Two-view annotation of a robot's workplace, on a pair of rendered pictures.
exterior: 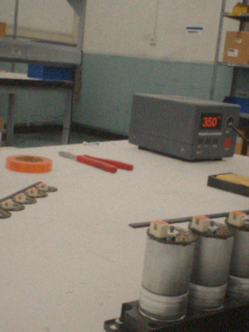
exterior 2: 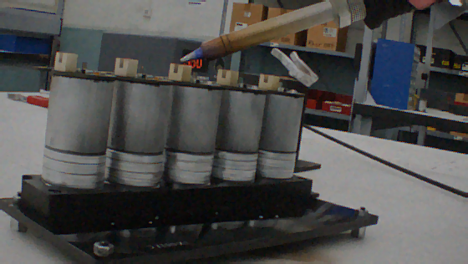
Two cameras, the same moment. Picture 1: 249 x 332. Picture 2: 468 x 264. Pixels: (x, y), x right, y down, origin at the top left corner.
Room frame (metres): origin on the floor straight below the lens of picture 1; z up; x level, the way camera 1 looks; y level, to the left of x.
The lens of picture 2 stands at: (0.01, -0.04, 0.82)
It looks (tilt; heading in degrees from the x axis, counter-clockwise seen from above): 6 degrees down; 349
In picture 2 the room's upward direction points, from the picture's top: 8 degrees clockwise
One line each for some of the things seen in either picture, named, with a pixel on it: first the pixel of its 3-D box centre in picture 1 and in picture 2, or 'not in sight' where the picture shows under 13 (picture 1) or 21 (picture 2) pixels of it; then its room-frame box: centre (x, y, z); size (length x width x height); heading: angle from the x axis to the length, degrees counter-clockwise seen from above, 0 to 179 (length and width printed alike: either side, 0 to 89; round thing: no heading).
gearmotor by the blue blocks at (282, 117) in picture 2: not in sight; (272, 140); (0.31, -0.12, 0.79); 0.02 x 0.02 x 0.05
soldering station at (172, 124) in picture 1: (183, 126); (161, 72); (0.90, -0.10, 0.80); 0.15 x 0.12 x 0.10; 41
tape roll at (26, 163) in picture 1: (29, 163); not in sight; (0.65, 0.12, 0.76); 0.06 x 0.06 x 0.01
